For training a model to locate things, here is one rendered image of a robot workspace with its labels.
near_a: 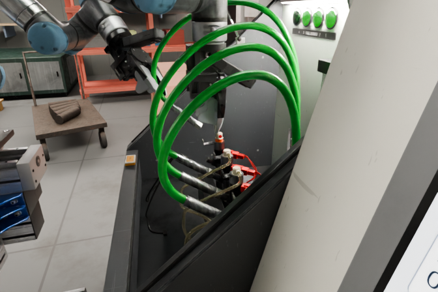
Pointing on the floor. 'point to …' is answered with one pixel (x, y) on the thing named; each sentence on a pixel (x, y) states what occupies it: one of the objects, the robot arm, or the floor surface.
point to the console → (356, 129)
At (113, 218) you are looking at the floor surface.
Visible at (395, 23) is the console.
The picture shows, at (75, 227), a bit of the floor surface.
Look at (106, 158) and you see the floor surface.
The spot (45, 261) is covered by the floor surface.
